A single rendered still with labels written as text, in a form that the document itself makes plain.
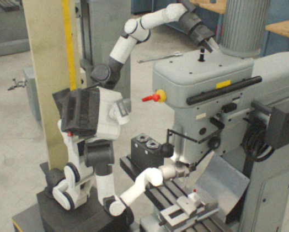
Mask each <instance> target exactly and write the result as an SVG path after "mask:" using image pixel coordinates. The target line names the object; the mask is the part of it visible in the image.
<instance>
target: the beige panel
mask: <svg viewBox="0 0 289 232"><path fill-rule="evenodd" d="M23 5H24V13H25V20H26V27H27V31H28V38H29V42H30V49H31V56H32V60H33V67H34V74H35V81H36V88H37V93H38V100H39V107H40V114H41V121H42V128H43V132H44V139H45V146H46V153H47V160H48V161H46V162H43V163H41V164H40V167H41V169H42V170H43V172H44V174H45V175H46V173H47V172H48V171H49V170H51V169H52V168H59V169H60V170H62V171H63V172H65V167H66V164H67V163H68V160H69V156H68V147H67V145H66V144H65V143H64V138H63V136H62V134H61V132H60V130H59V128H58V121H60V114H59V111H58V109H57V106H56V103H55V101H54V99H53V96H52V94H53V93H56V92H58V91H61V90H63V89H66V88H70V90H71V91H72V90H74V89H77V88H81V89H82V83H81V69H80V61H79V47H78V33H77V20H76V12H75V4H74V0H23Z"/></svg>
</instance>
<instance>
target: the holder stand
mask: <svg viewBox="0 0 289 232"><path fill-rule="evenodd" d="M160 147H161V144H160V143H158V142H157V141H155V140H153V139H152V138H150V137H149V136H147V135H146V134H144V133H142V134H140V135H138V136H136V137H134V138H132V139H131V161H133V162H134V163H135V164H137V165H139V166H140V167H141V168H143V169H144V170H146V169H148V168H156V169H158V167H159V166H163V165H164V158H163V157H161V156H160V154H159V151H160Z"/></svg>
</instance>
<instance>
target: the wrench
mask: <svg viewBox="0 0 289 232"><path fill-rule="evenodd" d="M178 53H179V51H175V52H172V53H171V54H167V55H164V56H159V57H154V58H150V59H145V60H140V61H137V63H138V64H141V63H144V62H149V61H154V60H159V59H164V58H168V57H172V56H174V55H175V56H180V55H183V53H179V54H178Z"/></svg>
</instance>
